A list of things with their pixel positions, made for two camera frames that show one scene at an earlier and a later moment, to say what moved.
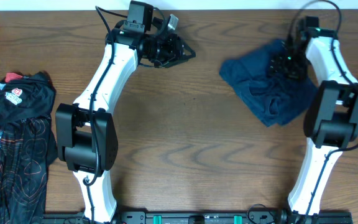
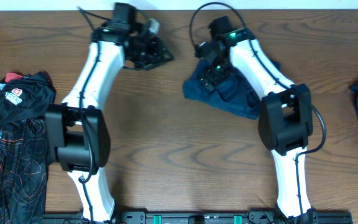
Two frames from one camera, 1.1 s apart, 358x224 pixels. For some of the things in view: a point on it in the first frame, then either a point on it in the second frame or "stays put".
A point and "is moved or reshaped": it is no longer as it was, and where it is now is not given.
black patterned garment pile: [17, 146] stays put
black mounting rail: [201, 217] stays put
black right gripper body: [293, 66] to [215, 72]
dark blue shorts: [276, 101] is moved or reshaped
